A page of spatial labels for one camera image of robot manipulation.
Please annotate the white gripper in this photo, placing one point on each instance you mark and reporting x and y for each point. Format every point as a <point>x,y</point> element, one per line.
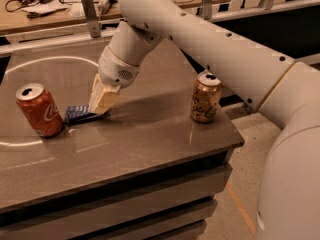
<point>115,68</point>

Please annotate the blue rxbar blueberry wrapper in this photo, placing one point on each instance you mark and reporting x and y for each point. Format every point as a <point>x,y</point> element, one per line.
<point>79,114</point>

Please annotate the red coke can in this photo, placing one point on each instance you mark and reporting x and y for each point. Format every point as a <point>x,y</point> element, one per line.
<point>40,110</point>

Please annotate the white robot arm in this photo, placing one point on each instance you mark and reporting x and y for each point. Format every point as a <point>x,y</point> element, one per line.
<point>285,91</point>

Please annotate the gold sparkling water can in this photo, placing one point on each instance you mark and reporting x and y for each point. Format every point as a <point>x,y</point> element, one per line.
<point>206,95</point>

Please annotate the grey cabinet with drawers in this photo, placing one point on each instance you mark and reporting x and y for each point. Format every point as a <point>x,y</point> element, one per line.
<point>169,204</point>

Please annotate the metal bracket post left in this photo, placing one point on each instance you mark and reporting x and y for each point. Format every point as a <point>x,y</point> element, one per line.
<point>91,17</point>

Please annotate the aluminium frame rail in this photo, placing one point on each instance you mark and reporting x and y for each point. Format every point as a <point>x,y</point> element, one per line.
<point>292,28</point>

